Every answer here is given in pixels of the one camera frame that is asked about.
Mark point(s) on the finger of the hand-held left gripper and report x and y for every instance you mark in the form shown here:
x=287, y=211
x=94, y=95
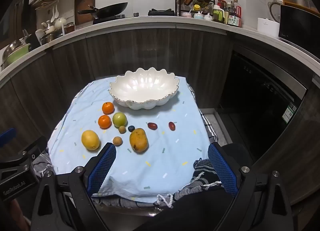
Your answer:
x=7, y=134
x=27, y=153

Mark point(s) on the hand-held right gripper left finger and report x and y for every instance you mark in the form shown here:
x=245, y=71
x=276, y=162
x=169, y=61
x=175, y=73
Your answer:
x=102, y=166

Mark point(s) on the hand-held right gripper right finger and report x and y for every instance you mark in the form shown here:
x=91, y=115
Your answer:
x=221, y=168

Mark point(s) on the yellow lemon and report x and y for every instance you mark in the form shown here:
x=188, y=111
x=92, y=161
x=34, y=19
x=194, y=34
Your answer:
x=90, y=140

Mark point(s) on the large brown longan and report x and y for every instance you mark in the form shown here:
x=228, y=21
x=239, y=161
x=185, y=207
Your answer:
x=117, y=141

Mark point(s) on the small brown longan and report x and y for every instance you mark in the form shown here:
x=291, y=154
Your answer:
x=122, y=129

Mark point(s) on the orange tangerine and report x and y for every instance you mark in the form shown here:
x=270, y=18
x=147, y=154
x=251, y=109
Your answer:
x=104, y=121
x=108, y=108

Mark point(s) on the yellow mango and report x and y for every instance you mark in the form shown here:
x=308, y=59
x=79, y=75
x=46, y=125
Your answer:
x=138, y=140

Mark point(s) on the blueberry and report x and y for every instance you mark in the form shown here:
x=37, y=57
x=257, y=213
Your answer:
x=131, y=128

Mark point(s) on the green apple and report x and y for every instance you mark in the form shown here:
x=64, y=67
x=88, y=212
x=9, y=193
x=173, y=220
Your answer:
x=119, y=119

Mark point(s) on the red grape tomato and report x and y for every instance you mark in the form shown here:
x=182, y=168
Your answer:
x=152, y=126

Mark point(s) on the red grape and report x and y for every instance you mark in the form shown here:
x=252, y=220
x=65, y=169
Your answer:
x=172, y=126

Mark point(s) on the white scalloped ceramic bowl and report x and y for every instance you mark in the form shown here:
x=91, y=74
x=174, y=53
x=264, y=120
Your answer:
x=140, y=86

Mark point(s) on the grey striped fringed blanket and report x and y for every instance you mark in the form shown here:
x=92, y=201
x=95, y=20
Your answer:
x=203, y=171

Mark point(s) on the white checked sheet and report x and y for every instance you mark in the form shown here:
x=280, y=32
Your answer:
x=208, y=127

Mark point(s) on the light blue patterned cloth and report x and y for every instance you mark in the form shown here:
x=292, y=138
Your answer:
x=150, y=161

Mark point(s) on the dark cloth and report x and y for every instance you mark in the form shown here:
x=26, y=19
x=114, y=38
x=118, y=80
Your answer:
x=195, y=213

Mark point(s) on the black built-in oven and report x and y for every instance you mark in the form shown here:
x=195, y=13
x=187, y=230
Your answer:
x=250, y=96

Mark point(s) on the green pot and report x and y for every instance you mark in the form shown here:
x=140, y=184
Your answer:
x=17, y=54

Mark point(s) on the steel bowl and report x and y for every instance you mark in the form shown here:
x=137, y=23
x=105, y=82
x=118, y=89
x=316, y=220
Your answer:
x=11, y=47

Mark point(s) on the green oven sticker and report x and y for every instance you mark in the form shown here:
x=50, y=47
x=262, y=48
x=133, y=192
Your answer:
x=290, y=113

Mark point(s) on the black utensil holder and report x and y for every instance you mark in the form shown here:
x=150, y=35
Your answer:
x=31, y=41

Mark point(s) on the pile of dishes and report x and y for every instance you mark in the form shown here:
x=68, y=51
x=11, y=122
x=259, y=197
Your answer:
x=47, y=34

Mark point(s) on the glass jar red contents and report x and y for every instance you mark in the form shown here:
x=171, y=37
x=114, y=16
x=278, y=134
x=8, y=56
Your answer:
x=70, y=27

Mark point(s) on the white plastic spatula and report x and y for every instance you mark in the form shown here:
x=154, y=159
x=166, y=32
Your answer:
x=53, y=17
x=57, y=12

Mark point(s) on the dark wood base cabinet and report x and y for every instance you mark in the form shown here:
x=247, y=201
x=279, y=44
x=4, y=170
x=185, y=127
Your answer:
x=162, y=51

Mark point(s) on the white box appliance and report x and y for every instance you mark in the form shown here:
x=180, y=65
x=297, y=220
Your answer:
x=268, y=27

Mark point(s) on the green oil jug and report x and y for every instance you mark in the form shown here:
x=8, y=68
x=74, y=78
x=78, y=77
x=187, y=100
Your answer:
x=218, y=14

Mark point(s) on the brown cutting board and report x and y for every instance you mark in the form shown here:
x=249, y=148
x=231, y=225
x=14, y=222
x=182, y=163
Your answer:
x=83, y=1

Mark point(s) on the white blue condiment jar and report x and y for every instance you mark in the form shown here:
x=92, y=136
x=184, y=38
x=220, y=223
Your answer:
x=198, y=15

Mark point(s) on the black wok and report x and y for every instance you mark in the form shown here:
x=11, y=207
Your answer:
x=112, y=9

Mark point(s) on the pink condiment jar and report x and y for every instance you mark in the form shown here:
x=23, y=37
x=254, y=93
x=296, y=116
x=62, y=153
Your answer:
x=186, y=14

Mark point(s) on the slim dark bottle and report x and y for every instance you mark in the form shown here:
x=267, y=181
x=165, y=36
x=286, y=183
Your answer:
x=228, y=8

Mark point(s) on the black microwave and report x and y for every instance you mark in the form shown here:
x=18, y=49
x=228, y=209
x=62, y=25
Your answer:
x=300, y=28

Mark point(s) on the black gas stove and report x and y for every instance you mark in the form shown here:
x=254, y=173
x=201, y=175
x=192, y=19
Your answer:
x=160, y=12

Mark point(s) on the red lid jar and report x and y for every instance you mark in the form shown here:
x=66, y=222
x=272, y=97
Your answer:
x=221, y=3

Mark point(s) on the white rice cooker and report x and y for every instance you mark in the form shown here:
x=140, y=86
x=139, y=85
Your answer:
x=273, y=8

